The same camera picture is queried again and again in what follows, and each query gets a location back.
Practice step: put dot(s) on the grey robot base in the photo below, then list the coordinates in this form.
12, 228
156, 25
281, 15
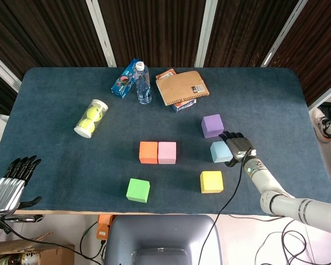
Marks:
162, 234

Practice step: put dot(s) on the white metal frame beam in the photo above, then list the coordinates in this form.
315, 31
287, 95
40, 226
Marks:
326, 98
2, 71

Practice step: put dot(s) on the brown cardboard box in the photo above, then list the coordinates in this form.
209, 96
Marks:
58, 255

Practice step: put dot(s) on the red foam cube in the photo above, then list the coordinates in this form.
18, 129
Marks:
148, 153

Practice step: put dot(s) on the brown cardboard package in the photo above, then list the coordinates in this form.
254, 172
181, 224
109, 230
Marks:
179, 87

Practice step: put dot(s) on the yellow tennis ball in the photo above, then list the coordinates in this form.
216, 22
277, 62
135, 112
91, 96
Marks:
86, 125
94, 113

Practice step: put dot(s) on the white metal frame post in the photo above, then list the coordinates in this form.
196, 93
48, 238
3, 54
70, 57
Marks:
102, 36
205, 33
281, 36

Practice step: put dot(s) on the chrome metal bar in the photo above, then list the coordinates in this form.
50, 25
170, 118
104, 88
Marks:
22, 219

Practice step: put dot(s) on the clear tennis ball tube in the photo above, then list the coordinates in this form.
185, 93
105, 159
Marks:
84, 132

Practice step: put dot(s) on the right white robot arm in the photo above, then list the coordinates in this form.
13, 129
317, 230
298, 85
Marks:
267, 185

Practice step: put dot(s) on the purple foam cube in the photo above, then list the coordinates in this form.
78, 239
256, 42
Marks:
212, 125

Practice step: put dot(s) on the blue cookie box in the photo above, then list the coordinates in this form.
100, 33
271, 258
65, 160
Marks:
122, 82

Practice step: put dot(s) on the orange paper packet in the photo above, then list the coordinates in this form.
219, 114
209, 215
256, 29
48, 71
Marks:
165, 74

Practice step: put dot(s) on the clear plastic water bottle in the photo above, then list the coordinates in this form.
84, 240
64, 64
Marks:
143, 85

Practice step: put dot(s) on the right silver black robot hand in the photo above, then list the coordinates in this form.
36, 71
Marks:
241, 146

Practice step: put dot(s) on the white orange sneaker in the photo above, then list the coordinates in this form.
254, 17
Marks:
322, 124

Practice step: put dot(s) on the yellow foam cube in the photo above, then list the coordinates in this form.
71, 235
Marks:
211, 182

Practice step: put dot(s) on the glass bottle yellow label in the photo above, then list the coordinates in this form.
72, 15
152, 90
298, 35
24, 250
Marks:
19, 259

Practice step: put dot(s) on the light blue foam cube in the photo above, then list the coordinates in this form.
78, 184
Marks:
220, 153

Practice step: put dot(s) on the pink foam cube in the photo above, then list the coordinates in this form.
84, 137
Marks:
167, 153

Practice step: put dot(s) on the green foam cube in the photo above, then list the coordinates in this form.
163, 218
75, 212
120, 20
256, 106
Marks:
138, 190

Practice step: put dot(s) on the blue felt table cloth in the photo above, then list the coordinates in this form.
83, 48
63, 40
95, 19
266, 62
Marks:
71, 165

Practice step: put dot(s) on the blue white card box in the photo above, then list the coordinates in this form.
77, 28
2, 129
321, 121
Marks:
184, 105

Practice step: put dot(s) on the orange device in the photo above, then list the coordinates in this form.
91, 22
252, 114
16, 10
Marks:
102, 232

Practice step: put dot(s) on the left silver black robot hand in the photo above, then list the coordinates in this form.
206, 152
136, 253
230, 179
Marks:
5, 193

